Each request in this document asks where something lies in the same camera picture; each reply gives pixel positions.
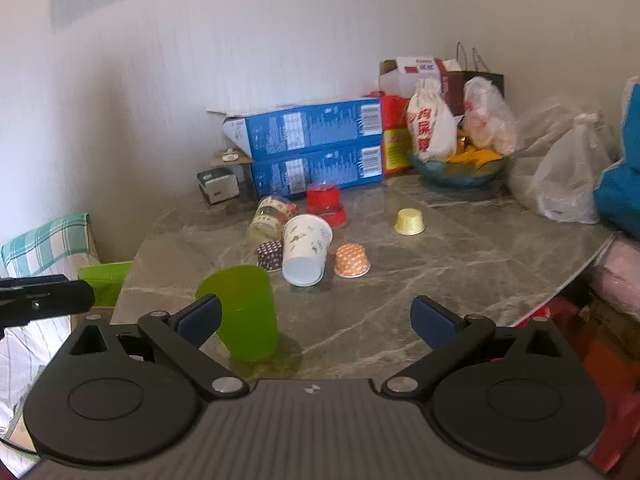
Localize green plaid cushion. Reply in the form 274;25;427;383
0;212;101;281

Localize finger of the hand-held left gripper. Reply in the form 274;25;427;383
0;274;96;339

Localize white striped cloth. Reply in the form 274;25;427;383
0;309;72;463

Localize yellow snack packets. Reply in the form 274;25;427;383
446;129;506;169

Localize red and yellow box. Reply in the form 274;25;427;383
380;93;417;176

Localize pink cloth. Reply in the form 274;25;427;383
584;239;640;312

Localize clear plastic bag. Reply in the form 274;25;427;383
509;97;621;224

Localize white cardboard carton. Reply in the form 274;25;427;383
378;56;449;99

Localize white plastic bag red print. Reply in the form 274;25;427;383
462;76;519;156

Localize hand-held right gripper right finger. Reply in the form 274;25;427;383
381;296;576;401

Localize blue cardboard box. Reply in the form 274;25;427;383
249;143;385;200
223;98;384;161

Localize small grey box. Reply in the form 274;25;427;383
196;167;240;206

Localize white printed paper cup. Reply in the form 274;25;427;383
281;213;334;288

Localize green plastic stool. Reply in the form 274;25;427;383
77;261;134;309

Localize white cloth pouch red print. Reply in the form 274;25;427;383
405;78;457;163

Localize purple dotted small cup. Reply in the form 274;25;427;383
256;240;285;272

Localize glass bowl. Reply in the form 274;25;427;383
408;149;516;189

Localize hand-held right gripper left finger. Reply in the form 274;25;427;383
65;294;250;401

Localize dark paper bag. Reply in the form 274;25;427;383
439;42;505;117

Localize yellow small cup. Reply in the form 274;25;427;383
393;208;426;236

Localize blue cloth bag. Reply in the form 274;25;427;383
594;77;640;241

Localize orange dotted small cup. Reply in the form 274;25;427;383
333;243;372;279

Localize green plastic cup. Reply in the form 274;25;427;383
195;264;279;363

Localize clear printed plastic cup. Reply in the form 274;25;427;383
248;195;300;242

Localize red plastic cup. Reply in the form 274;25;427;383
305;184;349;229

